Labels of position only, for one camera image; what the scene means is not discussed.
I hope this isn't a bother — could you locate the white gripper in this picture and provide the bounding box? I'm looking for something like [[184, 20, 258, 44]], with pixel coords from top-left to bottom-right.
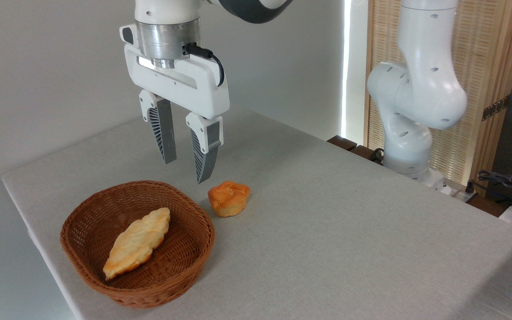
[[120, 24, 230, 184]]

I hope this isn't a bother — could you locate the long golden bread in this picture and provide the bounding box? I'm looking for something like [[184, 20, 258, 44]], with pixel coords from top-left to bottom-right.
[[103, 207, 171, 280]]

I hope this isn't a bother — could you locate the orange muffin bread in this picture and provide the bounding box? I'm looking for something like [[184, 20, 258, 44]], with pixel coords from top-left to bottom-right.
[[208, 180, 251, 217]]

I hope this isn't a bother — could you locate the brown wicker basket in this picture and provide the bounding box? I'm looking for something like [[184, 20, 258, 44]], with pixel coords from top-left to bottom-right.
[[60, 180, 216, 309]]

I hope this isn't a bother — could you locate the dark wooden furniture edge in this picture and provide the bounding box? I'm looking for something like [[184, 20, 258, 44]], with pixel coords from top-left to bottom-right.
[[327, 135, 383, 165]]

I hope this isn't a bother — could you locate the dark metal screen hinge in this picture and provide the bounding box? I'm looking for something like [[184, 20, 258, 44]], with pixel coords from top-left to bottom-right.
[[482, 95, 511, 121]]

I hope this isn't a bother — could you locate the wooden slat screen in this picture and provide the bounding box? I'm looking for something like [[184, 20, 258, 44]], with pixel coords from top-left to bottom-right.
[[364, 0, 512, 196]]

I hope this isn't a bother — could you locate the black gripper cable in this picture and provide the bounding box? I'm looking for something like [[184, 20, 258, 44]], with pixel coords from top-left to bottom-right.
[[184, 43, 225, 87]]

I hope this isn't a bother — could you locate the bundle of dark cables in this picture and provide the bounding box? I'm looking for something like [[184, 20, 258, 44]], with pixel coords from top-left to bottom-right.
[[466, 164, 512, 210]]

